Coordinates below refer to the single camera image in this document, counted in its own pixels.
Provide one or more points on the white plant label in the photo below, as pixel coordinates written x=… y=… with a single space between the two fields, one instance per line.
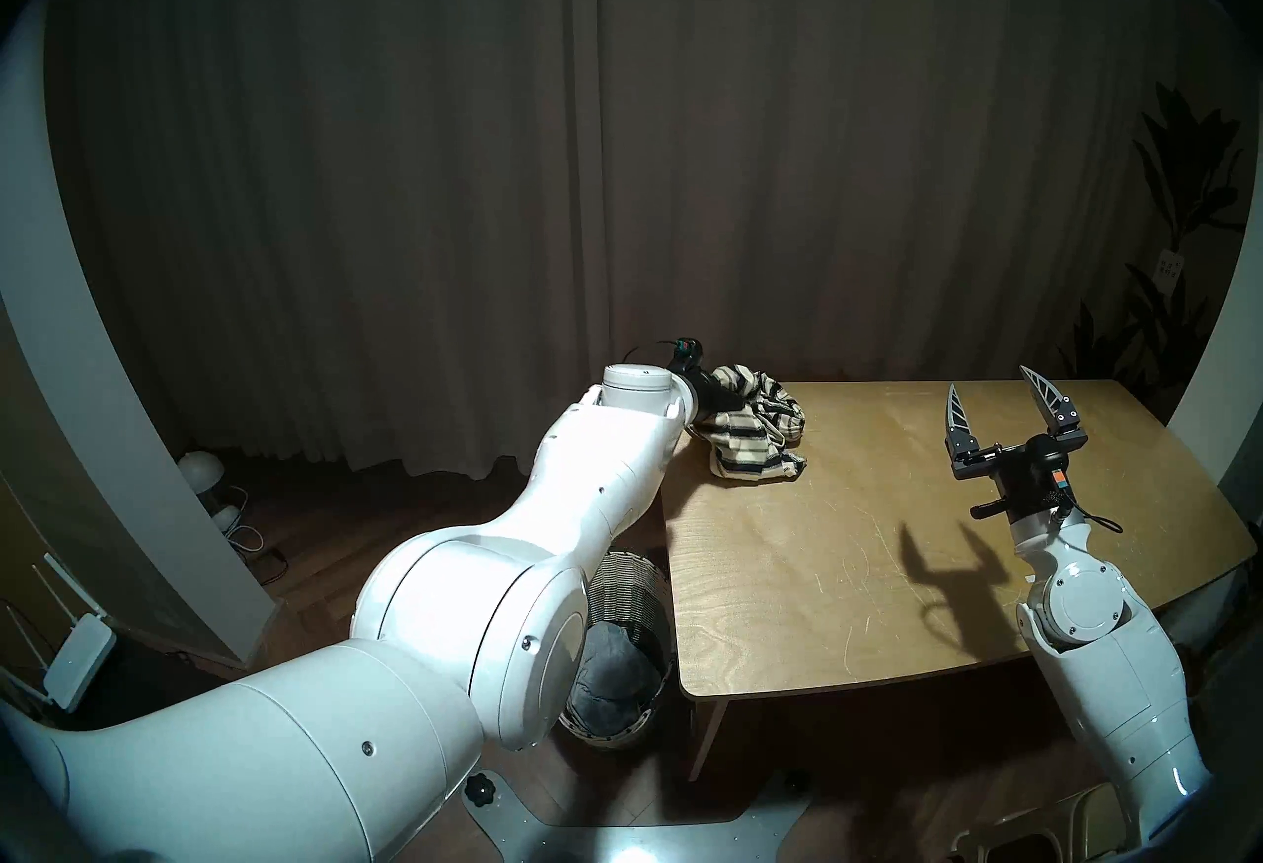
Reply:
x=1169 y=266

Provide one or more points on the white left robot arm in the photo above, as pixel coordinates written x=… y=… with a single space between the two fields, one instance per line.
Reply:
x=444 y=634

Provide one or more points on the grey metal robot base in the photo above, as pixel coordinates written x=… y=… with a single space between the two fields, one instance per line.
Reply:
x=631 y=846

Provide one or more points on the grey garment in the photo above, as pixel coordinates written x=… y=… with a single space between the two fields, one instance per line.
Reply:
x=617 y=674

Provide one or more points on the light wooden table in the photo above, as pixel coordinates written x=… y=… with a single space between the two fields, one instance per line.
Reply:
x=839 y=555

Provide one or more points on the white mushroom lamp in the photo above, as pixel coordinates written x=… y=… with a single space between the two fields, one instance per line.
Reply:
x=200 y=468

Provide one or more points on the tall dark leafy houseplant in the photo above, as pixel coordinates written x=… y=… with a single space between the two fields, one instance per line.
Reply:
x=1189 y=170

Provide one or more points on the dark low cabinet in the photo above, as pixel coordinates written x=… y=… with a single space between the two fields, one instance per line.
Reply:
x=148 y=683

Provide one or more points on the black cream striped garment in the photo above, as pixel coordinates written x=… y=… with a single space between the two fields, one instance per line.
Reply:
x=755 y=437

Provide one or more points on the small white round device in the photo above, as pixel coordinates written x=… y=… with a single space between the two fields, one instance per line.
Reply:
x=227 y=518

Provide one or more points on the long pleated curtain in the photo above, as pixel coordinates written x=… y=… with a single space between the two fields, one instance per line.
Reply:
x=395 y=180

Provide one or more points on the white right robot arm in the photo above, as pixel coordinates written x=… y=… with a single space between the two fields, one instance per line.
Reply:
x=1095 y=654

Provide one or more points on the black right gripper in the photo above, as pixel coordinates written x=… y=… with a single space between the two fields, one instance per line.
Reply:
x=1026 y=476

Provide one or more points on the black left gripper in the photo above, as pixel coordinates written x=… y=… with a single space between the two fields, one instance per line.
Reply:
x=703 y=389

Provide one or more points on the woven wicker laundry hamper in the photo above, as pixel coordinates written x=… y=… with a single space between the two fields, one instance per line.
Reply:
x=631 y=585

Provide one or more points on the white wifi router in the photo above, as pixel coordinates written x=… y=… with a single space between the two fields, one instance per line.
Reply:
x=84 y=664

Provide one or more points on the black base knob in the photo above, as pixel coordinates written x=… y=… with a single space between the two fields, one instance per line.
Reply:
x=795 y=781
x=480 y=788

